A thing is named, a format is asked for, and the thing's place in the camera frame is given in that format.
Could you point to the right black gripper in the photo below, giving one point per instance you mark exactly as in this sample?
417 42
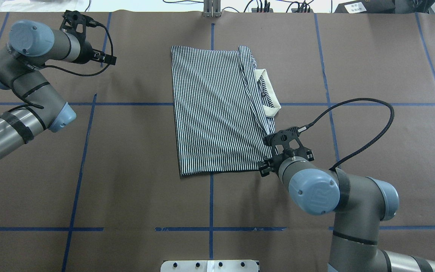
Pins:
265 168

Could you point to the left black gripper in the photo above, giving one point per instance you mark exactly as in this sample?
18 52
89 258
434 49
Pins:
86 53

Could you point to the blue white striped polo shirt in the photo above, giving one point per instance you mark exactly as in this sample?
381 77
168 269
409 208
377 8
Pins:
224 106

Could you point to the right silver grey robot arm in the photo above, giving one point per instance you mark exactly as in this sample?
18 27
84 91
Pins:
360 204

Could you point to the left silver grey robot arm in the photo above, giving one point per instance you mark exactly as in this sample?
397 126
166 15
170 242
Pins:
31 44

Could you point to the clear plastic bag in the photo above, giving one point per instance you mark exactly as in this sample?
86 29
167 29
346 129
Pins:
44 5

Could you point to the right grey USB hub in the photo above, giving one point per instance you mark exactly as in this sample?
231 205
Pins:
299 7

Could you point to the grey usb hub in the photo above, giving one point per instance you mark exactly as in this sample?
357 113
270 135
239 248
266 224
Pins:
299 7
261 6

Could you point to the left grey USB hub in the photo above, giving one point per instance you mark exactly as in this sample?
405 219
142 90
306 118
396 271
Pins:
261 6

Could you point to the black box with label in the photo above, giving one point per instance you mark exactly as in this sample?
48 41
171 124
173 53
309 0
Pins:
366 6

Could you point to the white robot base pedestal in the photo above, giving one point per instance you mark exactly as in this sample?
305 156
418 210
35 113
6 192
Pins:
210 266

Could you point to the aluminium profile post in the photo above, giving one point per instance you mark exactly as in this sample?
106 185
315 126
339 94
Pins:
212 8

